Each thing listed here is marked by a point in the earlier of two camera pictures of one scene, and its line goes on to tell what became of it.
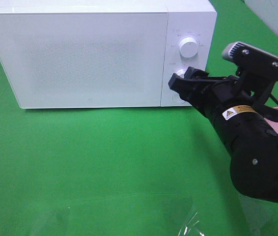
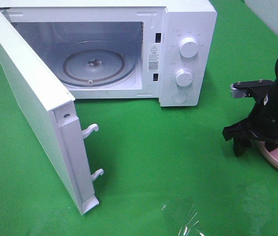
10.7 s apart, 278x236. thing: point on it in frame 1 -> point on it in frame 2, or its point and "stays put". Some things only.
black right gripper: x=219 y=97 -> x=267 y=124
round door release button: x=176 y=98 stays put
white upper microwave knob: x=188 y=47 stays put
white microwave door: x=54 y=60 -> x=50 y=106
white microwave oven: x=100 y=53 stays put
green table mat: x=153 y=171 stays put
